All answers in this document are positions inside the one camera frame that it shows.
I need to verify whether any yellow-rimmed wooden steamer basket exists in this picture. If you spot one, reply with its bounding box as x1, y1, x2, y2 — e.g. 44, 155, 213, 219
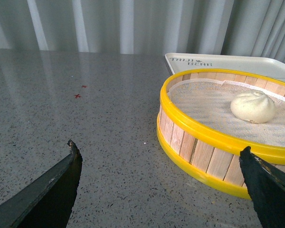
157, 69, 285, 199

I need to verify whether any white mesh steamer cloth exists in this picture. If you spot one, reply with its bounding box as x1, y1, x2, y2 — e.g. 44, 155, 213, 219
167, 79, 285, 147

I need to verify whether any grey pleated curtain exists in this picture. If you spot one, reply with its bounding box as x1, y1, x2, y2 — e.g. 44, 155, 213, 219
0, 0, 285, 62

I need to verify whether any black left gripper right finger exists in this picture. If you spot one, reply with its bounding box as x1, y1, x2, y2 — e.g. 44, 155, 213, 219
239, 146, 285, 228

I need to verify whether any white steamed bun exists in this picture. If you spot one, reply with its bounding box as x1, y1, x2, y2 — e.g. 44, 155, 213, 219
230, 89, 276, 124

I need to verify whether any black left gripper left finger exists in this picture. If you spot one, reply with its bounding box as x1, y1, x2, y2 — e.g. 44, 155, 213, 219
0, 140, 83, 228

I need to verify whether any cream rectangular tray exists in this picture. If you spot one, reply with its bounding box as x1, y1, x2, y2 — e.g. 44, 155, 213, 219
165, 53, 285, 82

